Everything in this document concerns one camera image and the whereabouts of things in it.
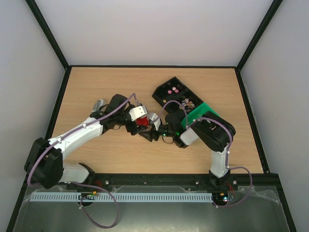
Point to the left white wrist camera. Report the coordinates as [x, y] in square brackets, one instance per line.
[138, 112]

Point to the black bin with star candies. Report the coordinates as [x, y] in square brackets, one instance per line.
[162, 90]

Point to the red jar lid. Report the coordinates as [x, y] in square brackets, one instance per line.
[142, 121]

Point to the black bin with lollipops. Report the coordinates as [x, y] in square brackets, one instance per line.
[187, 98]

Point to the light blue cable duct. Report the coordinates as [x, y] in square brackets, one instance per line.
[123, 197]

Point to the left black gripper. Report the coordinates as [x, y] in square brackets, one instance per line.
[130, 128]

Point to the black front mounting rail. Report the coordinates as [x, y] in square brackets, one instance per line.
[194, 182]

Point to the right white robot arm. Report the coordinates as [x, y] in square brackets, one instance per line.
[216, 133]

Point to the metal scoop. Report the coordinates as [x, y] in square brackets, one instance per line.
[99, 105]

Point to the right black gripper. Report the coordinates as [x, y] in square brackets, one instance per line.
[156, 134]

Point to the green bin with gummies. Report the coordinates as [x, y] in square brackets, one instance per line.
[196, 113]

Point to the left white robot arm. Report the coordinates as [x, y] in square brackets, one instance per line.
[46, 164]

